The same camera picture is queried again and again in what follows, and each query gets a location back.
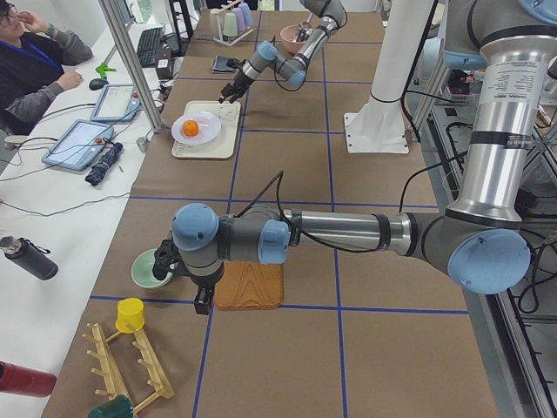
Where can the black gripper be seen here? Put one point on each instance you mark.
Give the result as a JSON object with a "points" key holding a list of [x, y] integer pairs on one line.
{"points": [[240, 79], [205, 287]]}

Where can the white round plate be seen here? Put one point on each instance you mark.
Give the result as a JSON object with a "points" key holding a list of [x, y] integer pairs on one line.
{"points": [[209, 124]]}

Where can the orange fruit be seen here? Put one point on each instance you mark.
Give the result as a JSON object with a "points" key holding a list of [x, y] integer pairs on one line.
{"points": [[190, 128]]}

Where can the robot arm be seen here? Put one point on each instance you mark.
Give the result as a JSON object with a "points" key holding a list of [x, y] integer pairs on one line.
{"points": [[476, 241], [293, 70]]}

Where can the cream bear print tray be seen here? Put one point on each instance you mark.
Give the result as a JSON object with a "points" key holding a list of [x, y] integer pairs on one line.
{"points": [[223, 145]]}

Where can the folded grey cloth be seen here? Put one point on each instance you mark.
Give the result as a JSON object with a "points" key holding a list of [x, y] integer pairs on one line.
{"points": [[223, 64]]}

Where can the wooden cutting board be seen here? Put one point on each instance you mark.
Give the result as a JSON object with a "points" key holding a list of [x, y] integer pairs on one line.
{"points": [[250, 286]]}

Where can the light green bowl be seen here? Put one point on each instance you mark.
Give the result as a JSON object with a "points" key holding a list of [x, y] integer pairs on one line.
{"points": [[141, 271]]}

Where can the yellow cup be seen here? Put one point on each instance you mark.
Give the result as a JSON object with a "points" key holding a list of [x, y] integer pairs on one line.
{"points": [[130, 315]]}

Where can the pink bowl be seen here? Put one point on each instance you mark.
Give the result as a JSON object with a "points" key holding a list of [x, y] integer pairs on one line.
{"points": [[287, 37]]}

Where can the black keyboard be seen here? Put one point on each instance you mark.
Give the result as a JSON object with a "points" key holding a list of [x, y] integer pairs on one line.
{"points": [[148, 46]]}

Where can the small metal cup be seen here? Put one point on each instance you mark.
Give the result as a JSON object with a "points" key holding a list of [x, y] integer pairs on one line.
{"points": [[143, 144]]}

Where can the metal scoop in bowl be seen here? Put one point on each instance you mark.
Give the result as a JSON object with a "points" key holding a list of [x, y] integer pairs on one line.
{"points": [[304, 29]]}

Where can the far teach pendant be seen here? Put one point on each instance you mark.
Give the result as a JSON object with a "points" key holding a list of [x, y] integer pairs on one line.
{"points": [[117, 103]]}

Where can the teach pendant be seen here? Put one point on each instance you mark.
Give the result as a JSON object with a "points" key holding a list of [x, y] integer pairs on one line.
{"points": [[117, 103], [79, 146]]}

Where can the wooden cup rack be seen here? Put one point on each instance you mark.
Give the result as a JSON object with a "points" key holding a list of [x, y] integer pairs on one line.
{"points": [[128, 368]]}

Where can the black computer mouse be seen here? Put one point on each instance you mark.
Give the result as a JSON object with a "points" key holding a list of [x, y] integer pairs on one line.
{"points": [[97, 84]]}

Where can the dark green cup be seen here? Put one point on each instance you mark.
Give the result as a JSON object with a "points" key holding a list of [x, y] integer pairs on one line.
{"points": [[119, 407]]}

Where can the near teach pendant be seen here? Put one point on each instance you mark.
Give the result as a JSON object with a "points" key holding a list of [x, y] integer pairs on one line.
{"points": [[79, 146]]}

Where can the folded dark blue umbrella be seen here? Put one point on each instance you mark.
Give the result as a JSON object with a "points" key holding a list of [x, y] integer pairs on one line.
{"points": [[100, 169]]}

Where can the black bottle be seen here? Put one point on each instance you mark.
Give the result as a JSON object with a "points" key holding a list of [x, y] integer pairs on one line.
{"points": [[31, 258]]}

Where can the seated person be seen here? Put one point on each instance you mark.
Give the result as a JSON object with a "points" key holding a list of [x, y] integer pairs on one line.
{"points": [[34, 54]]}

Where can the red bottle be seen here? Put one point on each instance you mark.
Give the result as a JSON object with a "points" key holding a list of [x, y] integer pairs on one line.
{"points": [[26, 381]]}

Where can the white wire cup rack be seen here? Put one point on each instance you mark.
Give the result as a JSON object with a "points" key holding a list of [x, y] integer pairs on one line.
{"points": [[229, 40]]}

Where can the aluminium camera post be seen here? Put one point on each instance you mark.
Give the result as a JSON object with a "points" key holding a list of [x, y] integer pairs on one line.
{"points": [[127, 52]]}

